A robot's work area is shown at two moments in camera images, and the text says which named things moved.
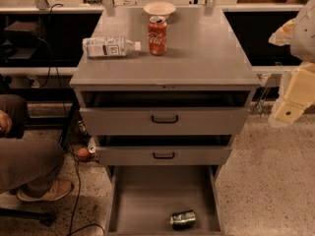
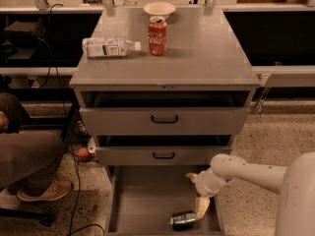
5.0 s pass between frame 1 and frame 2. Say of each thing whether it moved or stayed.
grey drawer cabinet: stayed
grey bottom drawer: stayed
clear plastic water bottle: stayed
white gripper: moved
